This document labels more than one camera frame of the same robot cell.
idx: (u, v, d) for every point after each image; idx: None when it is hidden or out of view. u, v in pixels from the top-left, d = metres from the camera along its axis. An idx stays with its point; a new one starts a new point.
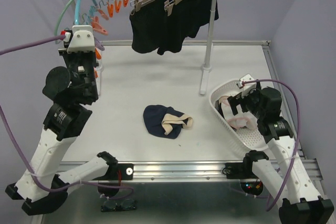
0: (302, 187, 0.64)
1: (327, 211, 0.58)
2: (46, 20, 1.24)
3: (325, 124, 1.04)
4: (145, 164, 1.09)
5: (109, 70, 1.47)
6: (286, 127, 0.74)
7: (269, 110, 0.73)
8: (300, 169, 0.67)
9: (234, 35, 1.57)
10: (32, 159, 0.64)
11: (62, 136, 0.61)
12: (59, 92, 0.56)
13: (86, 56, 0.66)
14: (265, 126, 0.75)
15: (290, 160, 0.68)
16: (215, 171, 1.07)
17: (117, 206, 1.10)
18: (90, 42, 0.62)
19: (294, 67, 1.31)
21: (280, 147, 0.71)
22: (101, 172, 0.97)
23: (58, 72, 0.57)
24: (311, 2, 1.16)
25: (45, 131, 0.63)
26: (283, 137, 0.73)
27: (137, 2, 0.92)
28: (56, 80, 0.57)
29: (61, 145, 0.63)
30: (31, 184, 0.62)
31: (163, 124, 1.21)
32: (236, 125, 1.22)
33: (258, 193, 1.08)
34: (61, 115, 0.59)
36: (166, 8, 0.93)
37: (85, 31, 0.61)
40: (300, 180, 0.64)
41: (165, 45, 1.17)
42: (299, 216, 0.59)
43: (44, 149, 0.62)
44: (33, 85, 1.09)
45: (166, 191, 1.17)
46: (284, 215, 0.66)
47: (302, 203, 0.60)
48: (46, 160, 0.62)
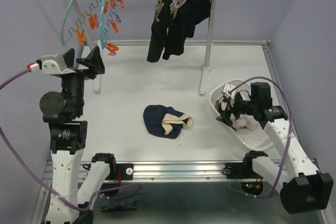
0: (299, 163, 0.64)
1: (327, 184, 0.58)
2: (48, 18, 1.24)
3: (325, 124, 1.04)
4: (145, 164, 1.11)
5: (109, 70, 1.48)
6: (280, 113, 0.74)
7: (260, 97, 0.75)
8: (296, 148, 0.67)
9: (235, 35, 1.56)
10: (53, 184, 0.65)
11: (74, 149, 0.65)
12: (60, 110, 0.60)
13: (70, 78, 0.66)
14: (259, 112, 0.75)
15: (286, 139, 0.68)
16: (214, 171, 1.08)
17: (117, 206, 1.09)
18: (56, 72, 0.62)
19: (294, 68, 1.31)
21: (275, 128, 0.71)
22: (107, 171, 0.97)
23: (47, 97, 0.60)
24: (311, 2, 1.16)
25: (55, 155, 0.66)
26: (278, 120, 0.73)
27: (159, 5, 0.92)
28: (49, 102, 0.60)
29: (76, 158, 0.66)
30: (64, 206, 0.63)
31: (163, 124, 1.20)
32: (236, 125, 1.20)
33: (258, 193, 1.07)
34: (65, 133, 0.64)
36: (172, 10, 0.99)
37: (49, 61, 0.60)
40: (296, 156, 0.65)
41: (169, 49, 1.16)
42: (302, 193, 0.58)
43: (62, 170, 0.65)
44: (34, 85, 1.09)
45: (166, 191, 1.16)
46: (285, 195, 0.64)
47: (300, 177, 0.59)
48: (68, 178, 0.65)
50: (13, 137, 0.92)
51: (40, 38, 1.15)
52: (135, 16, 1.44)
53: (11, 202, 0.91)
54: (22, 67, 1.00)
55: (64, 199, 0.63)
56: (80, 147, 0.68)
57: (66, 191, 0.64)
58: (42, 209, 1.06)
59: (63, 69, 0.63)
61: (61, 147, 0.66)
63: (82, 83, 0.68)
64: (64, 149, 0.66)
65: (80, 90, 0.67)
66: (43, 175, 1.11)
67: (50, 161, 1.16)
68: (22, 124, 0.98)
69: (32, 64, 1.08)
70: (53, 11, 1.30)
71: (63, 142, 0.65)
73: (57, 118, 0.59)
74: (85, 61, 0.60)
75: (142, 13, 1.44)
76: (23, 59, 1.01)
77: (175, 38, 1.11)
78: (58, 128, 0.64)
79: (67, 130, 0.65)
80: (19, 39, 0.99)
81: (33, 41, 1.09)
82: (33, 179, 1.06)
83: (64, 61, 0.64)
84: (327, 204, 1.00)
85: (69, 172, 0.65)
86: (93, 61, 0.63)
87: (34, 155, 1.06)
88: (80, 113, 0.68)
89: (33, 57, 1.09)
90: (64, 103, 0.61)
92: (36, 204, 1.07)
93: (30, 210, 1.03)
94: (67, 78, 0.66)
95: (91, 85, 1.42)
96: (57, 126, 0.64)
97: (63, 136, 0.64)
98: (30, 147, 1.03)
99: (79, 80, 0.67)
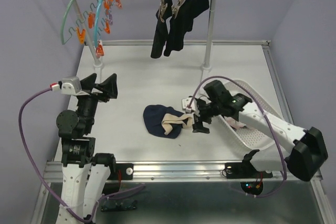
0: (287, 132, 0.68)
1: (318, 136, 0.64)
2: (48, 18, 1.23)
3: (325, 124, 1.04)
4: (145, 164, 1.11)
5: (109, 69, 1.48)
6: (243, 98, 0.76)
7: (220, 96, 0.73)
8: (275, 119, 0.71)
9: (235, 34, 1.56)
10: (62, 196, 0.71)
11: (83, 162, 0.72)
12: (73, 127, 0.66)
13: (85, 99, 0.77)
14: (228, 108, 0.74)
15: (263, 118, 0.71)
16: (214, 171, 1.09)
17: (117, 206, 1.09)
18: (71, 92, 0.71)
19: (294, 67, 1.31)
21: (249, 114, 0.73)
22: (108, 172, 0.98)
23: (64, 114, 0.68)
24: (311, 1, 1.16)
25: (65, 168, 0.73)
26: (247, 105, 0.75)
27: (163, 7, 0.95)
28: (65, 119, 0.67)
29: (84, 171, 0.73)
30: (71, 216, 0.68)
31: (163, 124, 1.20)
32: (236, 125, 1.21)
33: (257, 193, 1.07)
34: (75, 148, 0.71)
36: (174, 10, 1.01)
37: (68, 83, 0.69)
40: (282, 127, 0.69)
41: (170, 47, 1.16)
42: (305, 155, 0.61)
43: (71, 181, 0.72)
44: (34, 84, 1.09)
45: (166, 192, 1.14)
46: (293, 167, 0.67)
47: (298, 145, 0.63)
48: (76, 190, 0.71)
50: (13, 137, 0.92)
51: (40, 38, 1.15)
52: (135, 15, 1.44)
53: (12, 202, 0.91)
54: (22, 67, 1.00)
55: (71, 209, 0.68)
56: (87, 162, 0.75)
57: (73, 203, 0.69)
58: (42, 209, 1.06)
59: (79, 91, 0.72)
61: (72, 162, 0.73)
63: (94, 105, 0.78)
64: (74, 163, 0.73)
65: (91, 110, 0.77)
66: (43, 175, 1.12)
67: (50, 161, 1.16)
68: (23, 124, 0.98)
69: (32, 64, 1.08)
70: (54, 11, 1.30)
71: (73, 157, 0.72)
73: (71, 133, 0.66)
74: (100, 86, 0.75)
75: (141, 13, 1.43)
76: (22, 59, 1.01)
77: (176, 38, 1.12)
78: (69, 144, 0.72)
79: (77, 146, 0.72)
80: (19, 39, 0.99)
81: (33, 41, 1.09)
82: (33, 179, 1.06)
83: (80, 84, 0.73)
84: (327, 204, 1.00)
85: (77, 184, 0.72)
86: (106, 86, 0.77)
87: (34, 154, 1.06)
88: (88, 130, 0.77)
89: (33, 57, 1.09)
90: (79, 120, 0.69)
92: (36, 204, 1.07)
93: (30, 210, 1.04)
94: (82, 99, 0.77)
95: None
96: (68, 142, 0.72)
97: (74, 151, 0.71)
98: (30, 147, 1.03)
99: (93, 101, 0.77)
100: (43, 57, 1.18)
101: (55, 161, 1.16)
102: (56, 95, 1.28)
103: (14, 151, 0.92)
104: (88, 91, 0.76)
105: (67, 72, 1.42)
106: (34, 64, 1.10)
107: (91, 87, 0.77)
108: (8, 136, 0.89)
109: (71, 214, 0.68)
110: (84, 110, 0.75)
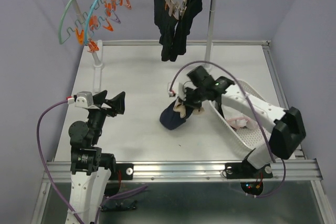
0: (268, 113, 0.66)
1: (297, 116, 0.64)
2: (48, 18, 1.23)
3: (325, 124, 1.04)
4: (145, 164, 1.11)
5: (109, 70, 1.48)
6: (227, 81, 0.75)
7: (201, 81, 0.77)
8: (257, 102, 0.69)
9: (235, 34, 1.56)
10: (70, 201, 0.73)
11: (91, 170, 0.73)
12: (84, 136, 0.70)
13: (95, 113, 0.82)
14: (210, 91, 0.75)
15: (245, 101, 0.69)
16: (215, 172, 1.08)
17: (117, 206, 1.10)
18: (84, 105, 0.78)
19: (294, 68, 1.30)
21: (231, 96, 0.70)
22: (108, 172, 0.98)
23: (75, 125, 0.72)
24: (311, 1, 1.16)
25: (73, 175, 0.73)
26: (229, 88, 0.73)
27: (171, 2, 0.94)
28: (76, 129, 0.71)
29: (91, 178, 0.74)
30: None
31: (177, 108, 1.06)
32: (236, 125, 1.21)
33: (258, 193, 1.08)
34: (83, 157, 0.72)
36: (181, 12, 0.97)
37: (82, 96, 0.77)
40: (263, 108, 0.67)
41: (177, 51, 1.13)
42: (286, 138, 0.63)
43: (79, 189, 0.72)
44: (33, 84, 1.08)
45: (166, 192, 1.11)
46: (277, 149, 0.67)
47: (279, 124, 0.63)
48: (83, 196, 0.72)
50: (13, 137, 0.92)
51: (40, 37, 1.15)
52: (135, 16, 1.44)
53: (11, 203, 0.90)
54: (22, 67, 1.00)
55: (78, 216, 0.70)
56: (95, 169, 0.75)
57: (80, 208, 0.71)
58: (42, 209, 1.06)
59: (91, 104, 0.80)
61: (79, 170, 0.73)
63: (103, 118, 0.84)
64: (81, 171, 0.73)
65: (100, 122, 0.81)
66: (43, 175, 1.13)
67: (50, 161, 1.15)
68: (22, 124, 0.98)
69: (32, 64, 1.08)
70: (53, 11, 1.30)
71: (81, 166, 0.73)
73: (81, 142, 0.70)
74: (109, 101, 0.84)
75: (141, 13, 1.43)
76: (22, 58, 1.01)
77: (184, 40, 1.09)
78: (77, 152, 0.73)
79: (85, 154, 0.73)
80: (19, 39, 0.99)
81: (32, 41, 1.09)
82: (33, 180, 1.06)
83: (92, 99, 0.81)
84: (327, 204, 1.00)
85: (84, 191, 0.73)
86: (115, 102, 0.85)
87: (34, 155, 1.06)
88: (94, 142, 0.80)
89: (33, 57, 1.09)
90: (88, 129, 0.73)
92: (36, 204, 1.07)
93: (30, 210, 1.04)
94: (92, 113, 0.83)
95: (91, 85, 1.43)
96: (76, 151, 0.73)
97: (82, 160, 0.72)
98: (30, 148, 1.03)
99: (103, 115, 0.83)
100: (43, 56, 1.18)
101: (55, 161, 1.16)
102: (56, 95, 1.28)
103: (13, 151, 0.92)
104: (98, 105, 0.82)
105: (67, 72, 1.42)
106: (34, 64, 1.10)
107: (101, 102, 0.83)
108: (7, 136, 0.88)
109: (77, 220, 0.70)
110: (93, 123, 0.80)
